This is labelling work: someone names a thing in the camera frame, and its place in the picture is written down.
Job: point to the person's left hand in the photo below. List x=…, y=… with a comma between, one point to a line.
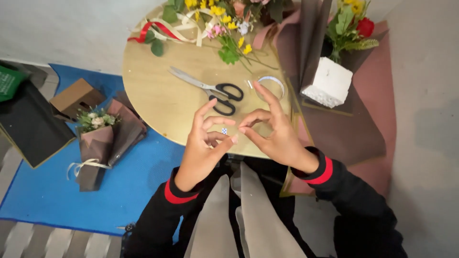
x=199, y=154

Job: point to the person's right hand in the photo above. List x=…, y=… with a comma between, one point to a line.
x=283, y=139

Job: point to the clear tape strip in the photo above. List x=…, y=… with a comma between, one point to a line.
x=224, y=131

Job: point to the person's black clothed legs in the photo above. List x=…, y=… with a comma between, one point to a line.
x=274, y=173

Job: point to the clear tape roll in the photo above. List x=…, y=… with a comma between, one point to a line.
x=277, y=80

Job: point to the dark brown wrapping paper sheet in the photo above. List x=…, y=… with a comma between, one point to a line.
x=344, y=132

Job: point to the small cut tape piece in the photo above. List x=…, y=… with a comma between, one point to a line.
x=250, y=84

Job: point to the beige wrapping paper sheet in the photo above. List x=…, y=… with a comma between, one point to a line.
x=215, y=222
x=265, y=222

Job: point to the white foam block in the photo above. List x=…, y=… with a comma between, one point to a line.
x=330, y=84

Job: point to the blue floor mat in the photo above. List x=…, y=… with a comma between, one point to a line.
x=125, y=186

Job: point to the folded dark brown wrapping paper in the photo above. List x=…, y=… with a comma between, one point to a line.
x=312, y=39

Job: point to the brown wrapped white flower bouquet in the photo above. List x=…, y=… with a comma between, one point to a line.
x=95, y=143

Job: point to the heap of loose cut flowers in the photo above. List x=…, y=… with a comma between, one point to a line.
x=229, y=50

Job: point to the mauve pink wrapping paper sheet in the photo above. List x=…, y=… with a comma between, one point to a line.
x=376, y=89

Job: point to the cream ribbon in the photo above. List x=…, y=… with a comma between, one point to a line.
x=199, y=34

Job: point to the green and yellow flower bunch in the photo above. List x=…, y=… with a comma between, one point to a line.
x=344, y=21

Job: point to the red ribbon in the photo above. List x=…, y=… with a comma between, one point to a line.
x=149, y=29

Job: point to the brown cardboard box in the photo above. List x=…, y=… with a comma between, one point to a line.
x=73, y=96

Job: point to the red rose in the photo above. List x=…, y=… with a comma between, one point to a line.
x=365, y=27

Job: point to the stack of black paper sheets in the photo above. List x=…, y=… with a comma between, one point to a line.
x=28, y=129

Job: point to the green bag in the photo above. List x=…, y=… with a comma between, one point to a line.
x=9, y=82

